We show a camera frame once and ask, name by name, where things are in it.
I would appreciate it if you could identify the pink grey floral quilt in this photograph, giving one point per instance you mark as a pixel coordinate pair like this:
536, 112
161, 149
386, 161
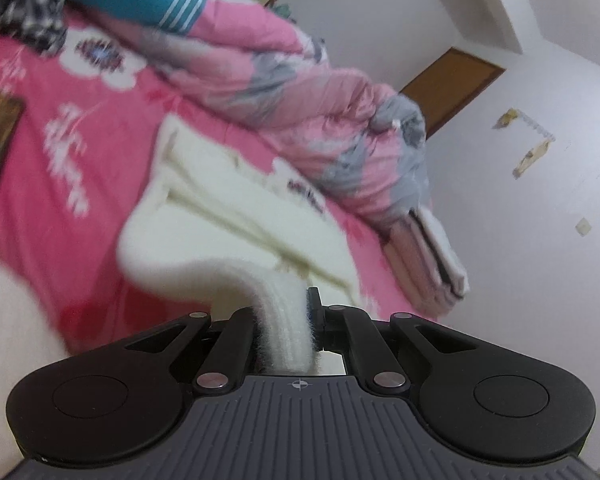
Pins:
305, 110

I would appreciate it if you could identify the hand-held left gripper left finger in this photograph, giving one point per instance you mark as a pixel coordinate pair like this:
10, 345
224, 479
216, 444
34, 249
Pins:
230, 347

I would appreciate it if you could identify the brown wooden door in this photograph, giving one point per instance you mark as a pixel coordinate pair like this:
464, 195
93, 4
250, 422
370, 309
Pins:
450, 90

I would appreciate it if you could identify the white fleece sweater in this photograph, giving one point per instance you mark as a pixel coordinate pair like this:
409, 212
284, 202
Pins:
220, 230

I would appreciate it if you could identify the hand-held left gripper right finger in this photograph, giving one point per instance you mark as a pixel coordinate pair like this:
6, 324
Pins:
314, 320

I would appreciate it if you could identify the pink floral bed sheet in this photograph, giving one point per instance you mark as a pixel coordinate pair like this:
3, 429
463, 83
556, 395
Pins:
80, 160

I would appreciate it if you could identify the wall hook rack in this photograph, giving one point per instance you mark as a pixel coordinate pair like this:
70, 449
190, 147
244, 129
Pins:
525, 150

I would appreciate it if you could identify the stack of folded clothes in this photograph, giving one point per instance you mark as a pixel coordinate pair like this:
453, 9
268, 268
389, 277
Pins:
430, 265

